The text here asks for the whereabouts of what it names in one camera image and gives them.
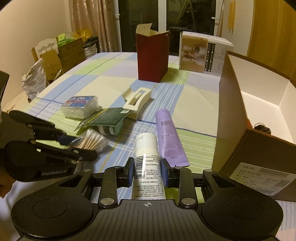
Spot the white cream tube with barcode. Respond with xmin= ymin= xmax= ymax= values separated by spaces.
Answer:
xmin=132 ymin=133 xmax=166 ymax=200

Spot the dark purple velvet scrunchie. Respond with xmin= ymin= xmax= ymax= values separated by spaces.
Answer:
xmin=254 ymin=123 xmax=271 ymax=135

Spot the person's left hand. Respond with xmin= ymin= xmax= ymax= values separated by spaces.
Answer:
xmin=0 ymin=166 xmax=16 ymax=198

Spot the purple cosmetic tube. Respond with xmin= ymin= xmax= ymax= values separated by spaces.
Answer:
xmin=156 ymin=109 xmax=190 ymax=167

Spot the bundle of cotton swabs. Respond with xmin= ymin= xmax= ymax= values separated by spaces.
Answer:
xmin=72 ymin=128 xmax=108 ymax=153

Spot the green packaged item with card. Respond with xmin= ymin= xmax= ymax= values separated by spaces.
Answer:
xmin=75 ymin=108 xmax=132 ymax=136

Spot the cream hair claw clip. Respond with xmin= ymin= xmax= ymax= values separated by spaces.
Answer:
xmin=122 ymin=87 xmax=152 ymax=120

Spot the plaid tablecloth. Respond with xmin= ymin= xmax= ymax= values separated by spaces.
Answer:
xmin=0 ymin=51 xmax=296 ymax=241

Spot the blue-labelled floss pick box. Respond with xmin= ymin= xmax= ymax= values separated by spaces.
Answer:
xmin=61 ymin=95 xmax=99 ymax=119

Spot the white plastic bag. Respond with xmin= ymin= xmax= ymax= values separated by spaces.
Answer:
xmin=22 ymin=58 xmax=47 ymax=100

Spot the brown cardboard shoe box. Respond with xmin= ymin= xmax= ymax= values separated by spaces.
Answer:
xmin=212 ymin=52 xmax=295 ymax=201

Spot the brown cardboard boxes stack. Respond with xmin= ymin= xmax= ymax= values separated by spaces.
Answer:
xmin=32 ymin=39 xmax=86 ymax=81

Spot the white printed product box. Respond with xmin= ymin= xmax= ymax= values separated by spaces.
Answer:
xmin=179 ymin=31 xmax=234 ymax=76

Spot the dark red open carton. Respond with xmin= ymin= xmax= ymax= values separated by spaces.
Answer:
xmin=136 ymin=23 xmax=170 ymax=83

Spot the metal pot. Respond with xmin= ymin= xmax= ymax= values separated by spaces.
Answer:
xmin=84 ymin=43 xmax=97 ymax=59

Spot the green tissue pack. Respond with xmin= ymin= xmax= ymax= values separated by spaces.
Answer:
xmin=56 ymin=32 xmax=75 ymax=47

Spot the yellow plastic bag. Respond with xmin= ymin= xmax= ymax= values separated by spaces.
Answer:
xmin=72 ymin=29 xmax=92 ymax=43

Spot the glass balcony door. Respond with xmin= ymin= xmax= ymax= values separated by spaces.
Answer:
xmin=114 ymin=0 xmax=223 ymax=56

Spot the beige curtain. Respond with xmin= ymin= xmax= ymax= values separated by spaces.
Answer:
xmin=69 ymin=0 xmax=120 ymax=52

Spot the wooden wardrobe door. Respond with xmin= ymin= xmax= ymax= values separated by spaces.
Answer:
xmin=248 ymin=1 xmax=295 ymax=80

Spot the wooden wall hanging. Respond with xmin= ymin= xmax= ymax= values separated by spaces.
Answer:
xmin=227 ymin=1 xmax=236 ymax=32

